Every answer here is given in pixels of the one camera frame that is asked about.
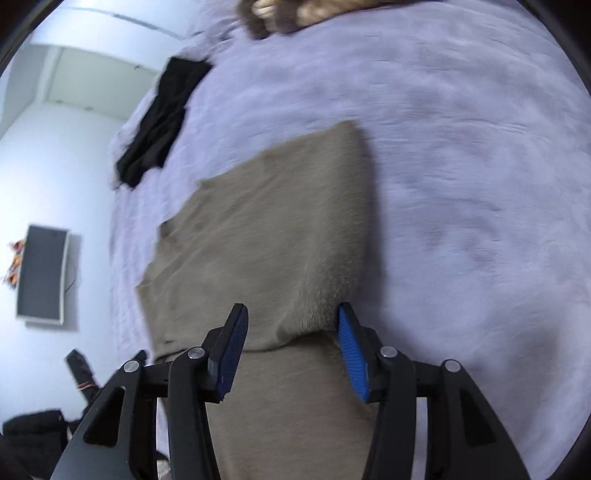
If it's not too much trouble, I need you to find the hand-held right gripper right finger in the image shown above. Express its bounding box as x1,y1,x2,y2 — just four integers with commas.
338,303,532,480

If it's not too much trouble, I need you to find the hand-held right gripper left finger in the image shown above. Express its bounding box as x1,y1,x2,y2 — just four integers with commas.
50,303,250,480

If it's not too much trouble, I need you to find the beige knit sweater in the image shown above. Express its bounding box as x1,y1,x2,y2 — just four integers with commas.
136,120,384,480

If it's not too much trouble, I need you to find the lavender bed blanket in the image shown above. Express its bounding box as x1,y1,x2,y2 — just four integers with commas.
107,0,591,480

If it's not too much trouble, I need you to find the black jacket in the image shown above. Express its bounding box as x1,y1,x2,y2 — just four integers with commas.
0,408,85,480

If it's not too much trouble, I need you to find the black garment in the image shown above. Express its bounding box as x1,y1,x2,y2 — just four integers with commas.
115,56,213,189

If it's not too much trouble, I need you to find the brown fuzzy cloth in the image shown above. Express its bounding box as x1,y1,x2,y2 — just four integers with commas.
238,0,384,40

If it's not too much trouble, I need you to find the black device with red wires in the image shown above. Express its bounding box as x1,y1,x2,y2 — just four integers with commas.
65,349,101,403

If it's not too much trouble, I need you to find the wall-mounted flat screen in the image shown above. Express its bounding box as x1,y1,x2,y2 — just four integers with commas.
16,224,71,326

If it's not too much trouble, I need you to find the colourful wall decoration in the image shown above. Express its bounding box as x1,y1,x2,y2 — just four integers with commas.
2,239,24,289

